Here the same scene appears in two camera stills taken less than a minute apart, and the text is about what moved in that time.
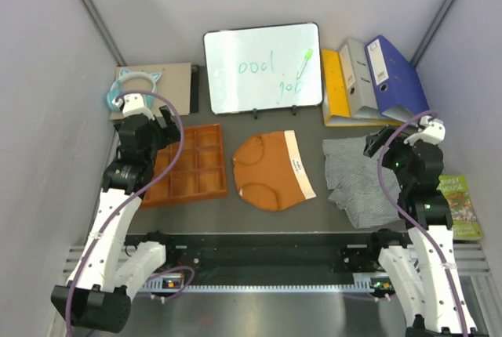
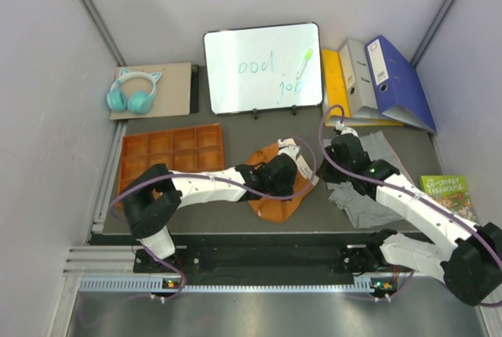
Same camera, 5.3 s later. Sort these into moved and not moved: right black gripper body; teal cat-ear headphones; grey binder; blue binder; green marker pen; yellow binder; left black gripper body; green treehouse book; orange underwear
Moved: right black gripper body; orange underwear; left black gripper body
Not moved: green treehouse book; blue binder; green marker pen; teal cat-ear headphones; yellow binder; grey binder
